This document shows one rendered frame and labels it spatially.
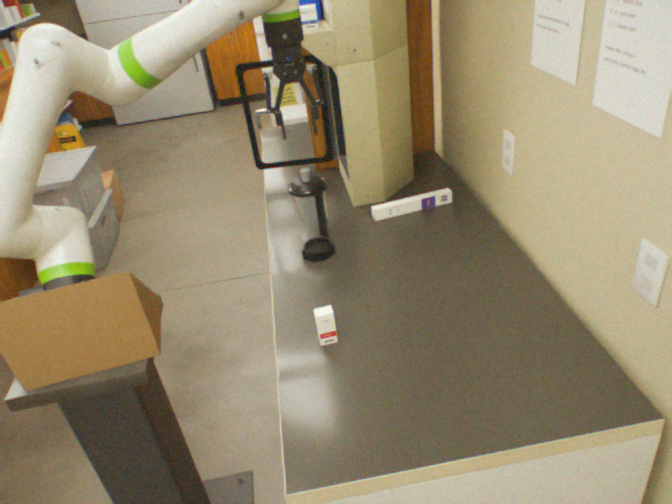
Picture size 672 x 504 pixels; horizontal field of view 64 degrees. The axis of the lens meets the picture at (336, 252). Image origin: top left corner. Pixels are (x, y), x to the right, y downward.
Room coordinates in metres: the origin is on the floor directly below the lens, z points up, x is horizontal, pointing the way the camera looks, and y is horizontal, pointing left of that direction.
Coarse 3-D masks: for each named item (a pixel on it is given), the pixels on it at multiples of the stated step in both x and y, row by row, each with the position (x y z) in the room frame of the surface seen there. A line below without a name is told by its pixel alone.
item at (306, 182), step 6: (306, 168) 1.38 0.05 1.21; (300, 174) 1.37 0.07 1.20; (306, 174) 1.36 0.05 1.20; (312, 174) 1.41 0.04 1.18; (294, 180) 1.38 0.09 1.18; (300, 180) 1.38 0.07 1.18; (306, 180) 1.36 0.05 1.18; (312, 180) 1.36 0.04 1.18; (318, 180) 1.36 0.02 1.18; (294, 186) 1.35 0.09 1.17; (300, 186) 1.34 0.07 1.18; (306, 186) 1.34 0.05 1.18; (312, 186) 1.34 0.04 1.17; (318, 186) 1.34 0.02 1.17
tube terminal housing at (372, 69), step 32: (320, 0) 1.90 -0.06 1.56; (352, 0) 1.65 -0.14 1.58; (384, 0) 1.71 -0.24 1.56; (352, 32) 1.65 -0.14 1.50; (384, 32) 1.70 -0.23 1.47; (352, 64) 1.65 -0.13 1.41; (384, 64) 1.69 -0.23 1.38; (352, 96) 1.64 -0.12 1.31; (384, 96) 1.68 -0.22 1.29; (352, 128) 1.64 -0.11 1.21; (384, 128) 1.67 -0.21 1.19; (352, 160) 1.64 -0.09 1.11; (384, 160) 1.66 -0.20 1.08; (352, 192) 1.64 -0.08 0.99; (384, 192) 1.65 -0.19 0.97
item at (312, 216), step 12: (324, 180) 1.38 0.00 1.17; (300, 192) 1.33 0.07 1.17; (312, 192) 1.32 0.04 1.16; (324, 192) 1.36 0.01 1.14; (300, 204) 1.34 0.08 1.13; (312, 204) 1.33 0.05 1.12; (324, 204) 1.35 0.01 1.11; (300, 216) 1.34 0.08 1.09; (312, 216) 1.33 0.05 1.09; (324, 216) 1.34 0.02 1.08; (300, 228) 1.35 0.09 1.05; (312, 228) 1.33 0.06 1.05; (324, 228) 1.34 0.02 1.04; (312, 240) 1.33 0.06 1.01; (324, 240) 1.34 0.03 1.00; (312, 252) 1.33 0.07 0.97
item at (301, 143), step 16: (256, 80) 1.96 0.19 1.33; (272, 80) 1.96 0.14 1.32; (304, 80) 1.95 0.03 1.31; (256, 96) 1.96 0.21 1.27; (272, 96) 1.96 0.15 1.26; (288, 96) 1.96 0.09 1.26; (304, 96) 1.95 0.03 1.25; (256, 112) 1.97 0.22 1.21; (288, 112) 1.96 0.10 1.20; (304, 112) 1.95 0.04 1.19; (320, 112) 1.95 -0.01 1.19; (272, 128) 1.96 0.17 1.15; (288, 128) 1.96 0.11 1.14; (304, 128) 1.95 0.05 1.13; (320, 128) 1.95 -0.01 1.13; (272, 144) 1.96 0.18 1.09; (288, 144) 1.96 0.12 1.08; (304, 144) 1.96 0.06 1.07; (320, 144) 1.95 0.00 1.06; (272, 160) 1.96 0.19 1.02; (288, 160) 1.96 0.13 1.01
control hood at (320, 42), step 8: (320, 24) 1.77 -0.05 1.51; (304, 32) 1.67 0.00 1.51; (312, 32) 1.65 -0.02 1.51; (320, 32) 1.64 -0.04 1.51; (328, 32) 1.64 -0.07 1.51; (304, 40) 1.64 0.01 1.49; (312, 40) 1.64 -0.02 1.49; (320, 40) 1.64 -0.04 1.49; (328, 40) 1.64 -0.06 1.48; (312, 48) 1.64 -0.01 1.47; (320, 48) 1.64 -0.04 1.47; (328, 48) 1.64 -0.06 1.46; (320, 56) 1.64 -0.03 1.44; (328, 56) 1.64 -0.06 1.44; (328, 64) 1.64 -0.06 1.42; (336, 64) 1.65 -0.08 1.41
